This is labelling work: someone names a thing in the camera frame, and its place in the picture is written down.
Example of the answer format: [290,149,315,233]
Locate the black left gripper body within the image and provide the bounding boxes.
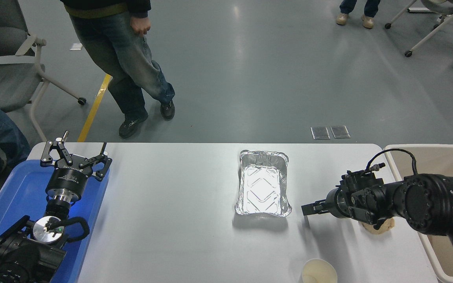
[45,154,94,197]

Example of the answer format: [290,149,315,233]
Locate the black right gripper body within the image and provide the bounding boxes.
[325,187,350,219]

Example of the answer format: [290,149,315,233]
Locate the white paper cup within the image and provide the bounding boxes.
[302,258,338,283]

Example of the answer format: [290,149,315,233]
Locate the person's hand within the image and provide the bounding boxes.
[130,16,151,37]

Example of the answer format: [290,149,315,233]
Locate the silver foil tray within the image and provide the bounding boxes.
[234,149,292,217]

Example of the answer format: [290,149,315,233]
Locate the crumpled tan paper ball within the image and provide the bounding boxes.
[358,218,395,235]

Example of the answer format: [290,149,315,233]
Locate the blue plastic tray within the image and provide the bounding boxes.
[0,159,111,283]

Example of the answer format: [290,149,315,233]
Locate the metal floor plate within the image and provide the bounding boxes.
[310,127,330,140]
[330,125,351,139]

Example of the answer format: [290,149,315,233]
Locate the grey office chair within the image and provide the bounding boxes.
[0,0,87,142]

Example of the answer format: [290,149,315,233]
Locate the standing person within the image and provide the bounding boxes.
[60,0,176,139]

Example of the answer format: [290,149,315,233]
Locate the large pale bin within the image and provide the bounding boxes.
[383,144,453,283]

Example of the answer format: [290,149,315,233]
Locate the person with tan shoes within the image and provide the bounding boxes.
[336,0,381,29]

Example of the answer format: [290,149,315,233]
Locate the white-framed wheeled chair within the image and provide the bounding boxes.
[384,0,453,58]

